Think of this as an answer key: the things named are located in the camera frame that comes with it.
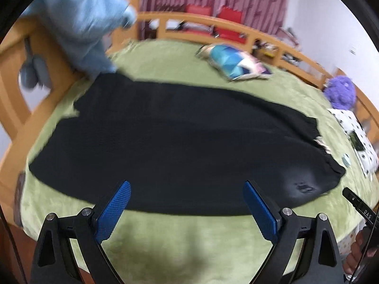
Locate purple fluffy plush toy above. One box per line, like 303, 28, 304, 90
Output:
323, 75, 356, 110

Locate light blue plush toy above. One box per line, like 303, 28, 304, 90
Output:
22, 0, 137, 80

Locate small light blue object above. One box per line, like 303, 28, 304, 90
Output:
342, 154, 351, 167

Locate red chair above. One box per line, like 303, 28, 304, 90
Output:
213, 5, 248, 44
180, 3, 213, 36

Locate black pants with white stripe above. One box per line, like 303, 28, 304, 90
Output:
29, 74, 345, 216

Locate colourful geometric pillow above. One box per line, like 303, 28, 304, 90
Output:
196, 44, 272, 81

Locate white black-dotted pillow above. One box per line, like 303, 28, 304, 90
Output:
328, 108, 378, 176

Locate person's right hand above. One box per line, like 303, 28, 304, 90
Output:
342, 227, 368, 275

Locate dark phone on pillow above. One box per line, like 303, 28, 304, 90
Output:
348, 131, 365, 151

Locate wooden bed frame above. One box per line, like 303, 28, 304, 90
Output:
0, 11, 379, 228

